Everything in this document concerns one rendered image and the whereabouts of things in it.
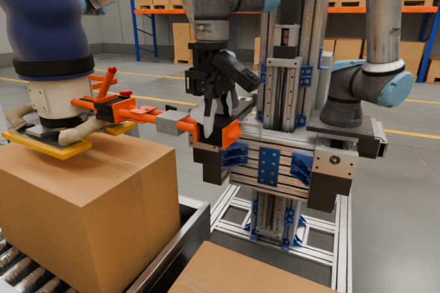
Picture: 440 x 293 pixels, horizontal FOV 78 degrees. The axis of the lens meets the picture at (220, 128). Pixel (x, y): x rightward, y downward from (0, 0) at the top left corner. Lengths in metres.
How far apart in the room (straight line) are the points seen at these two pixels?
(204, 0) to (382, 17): 0.51
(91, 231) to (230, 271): 0.52
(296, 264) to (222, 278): 0.63
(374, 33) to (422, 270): 1.62
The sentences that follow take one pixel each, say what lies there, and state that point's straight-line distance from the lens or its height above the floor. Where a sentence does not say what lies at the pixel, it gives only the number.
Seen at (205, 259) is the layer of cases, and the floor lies 0.54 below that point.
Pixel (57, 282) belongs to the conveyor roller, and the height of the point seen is 0.54.
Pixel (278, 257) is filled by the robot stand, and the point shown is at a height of 0.21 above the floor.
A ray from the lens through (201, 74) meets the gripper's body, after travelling 0.61.
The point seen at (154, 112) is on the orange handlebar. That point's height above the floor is 1.16.
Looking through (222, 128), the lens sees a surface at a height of 1.18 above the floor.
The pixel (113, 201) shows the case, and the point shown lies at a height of 0.90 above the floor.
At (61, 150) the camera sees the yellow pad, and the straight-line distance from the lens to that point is 0.93.
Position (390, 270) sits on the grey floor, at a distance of 2.11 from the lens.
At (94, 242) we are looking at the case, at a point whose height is 0.82.
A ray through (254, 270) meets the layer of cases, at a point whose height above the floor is 0.54.
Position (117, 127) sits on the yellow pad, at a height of 1.04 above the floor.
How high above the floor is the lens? 1.41
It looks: 22 degrees down
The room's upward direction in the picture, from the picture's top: straight up
